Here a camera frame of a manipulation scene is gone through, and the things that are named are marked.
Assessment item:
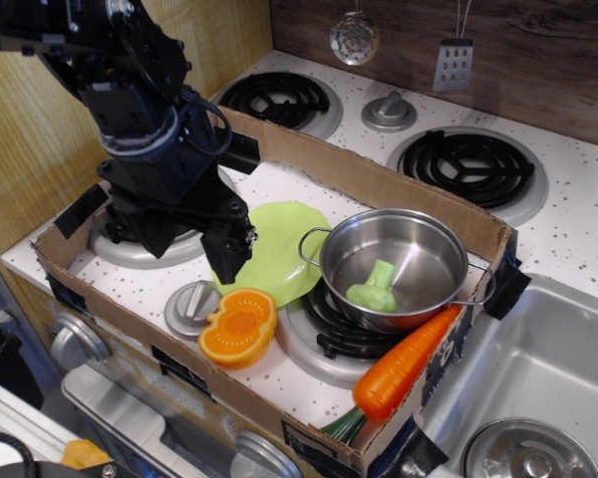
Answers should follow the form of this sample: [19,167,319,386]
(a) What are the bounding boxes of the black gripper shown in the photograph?
[98,104,256,285]

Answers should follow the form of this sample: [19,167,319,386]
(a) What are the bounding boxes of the green toy broccoli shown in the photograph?
[346,260,397,313]

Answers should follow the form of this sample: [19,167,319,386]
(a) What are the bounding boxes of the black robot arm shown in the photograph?
[0,1,256,284]

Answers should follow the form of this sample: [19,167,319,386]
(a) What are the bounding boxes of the stainless steel pan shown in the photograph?
[298,208,496,334]

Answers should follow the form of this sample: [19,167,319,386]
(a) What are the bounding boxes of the front left black burner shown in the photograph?
[87,167,240,271]

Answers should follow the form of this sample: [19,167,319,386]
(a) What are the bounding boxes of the black burner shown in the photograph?
[87,167,240,271]
[212,72,343,140]
[387,126,549,227]
[276,281,405,389]

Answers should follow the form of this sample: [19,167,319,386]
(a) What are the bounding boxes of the front silver stove knob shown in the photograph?
[163,280,220,342]

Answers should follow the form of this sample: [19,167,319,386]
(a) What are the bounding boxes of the silver stove knob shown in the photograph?
[163,280,220,342]
[362,92,418,132]

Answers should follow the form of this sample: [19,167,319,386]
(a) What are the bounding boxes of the light green plate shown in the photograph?
[213,201,330,307]

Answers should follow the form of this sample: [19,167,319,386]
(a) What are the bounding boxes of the orange toy pumpkin half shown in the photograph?
[197,288,277,369]

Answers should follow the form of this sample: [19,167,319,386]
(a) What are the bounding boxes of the left silver oven knob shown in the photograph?
[51,312,112,370]

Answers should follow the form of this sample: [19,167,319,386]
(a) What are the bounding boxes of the silver oven knob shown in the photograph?
[229,430,303,478]
[51,312,112,370]

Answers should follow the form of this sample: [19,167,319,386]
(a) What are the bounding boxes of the front right black burner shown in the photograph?
[276,281,405,389]

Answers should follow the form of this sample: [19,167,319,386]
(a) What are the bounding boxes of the back left black burner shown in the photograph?
[212,72,343,140]

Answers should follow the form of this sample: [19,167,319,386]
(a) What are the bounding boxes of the right silver oven knob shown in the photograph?
[229,430,303,478]

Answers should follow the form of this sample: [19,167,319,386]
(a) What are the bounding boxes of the back silver stove knob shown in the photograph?
[362,92,418,132]

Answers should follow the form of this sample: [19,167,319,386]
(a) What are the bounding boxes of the orange toy carrot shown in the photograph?
[321,305,463,444]

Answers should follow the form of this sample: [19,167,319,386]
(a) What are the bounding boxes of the small orange object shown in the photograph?
[60,439,111,470]

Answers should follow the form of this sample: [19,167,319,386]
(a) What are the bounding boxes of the hanging silver skimmer ladle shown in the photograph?
[329,1,380,67]

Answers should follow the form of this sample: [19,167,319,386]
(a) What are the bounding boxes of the back right black burner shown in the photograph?
[387,126,549,227]

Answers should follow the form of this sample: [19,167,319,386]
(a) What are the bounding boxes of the hanging silver spatula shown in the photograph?
[433,0,474,93]

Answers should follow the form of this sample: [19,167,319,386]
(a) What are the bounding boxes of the cardboard fence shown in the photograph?
[33,112,519,477]

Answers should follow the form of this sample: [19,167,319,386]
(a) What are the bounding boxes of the silver sink basin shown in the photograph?
[422,275,598,477]

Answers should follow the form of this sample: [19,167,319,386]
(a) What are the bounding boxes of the silver sink drain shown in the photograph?
[460,418,598,478]

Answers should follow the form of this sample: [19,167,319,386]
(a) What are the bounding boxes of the silver oven door handle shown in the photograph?
[62,365,233,477]

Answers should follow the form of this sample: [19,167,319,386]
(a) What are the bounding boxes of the black cable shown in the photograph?
[0,430,37,478]

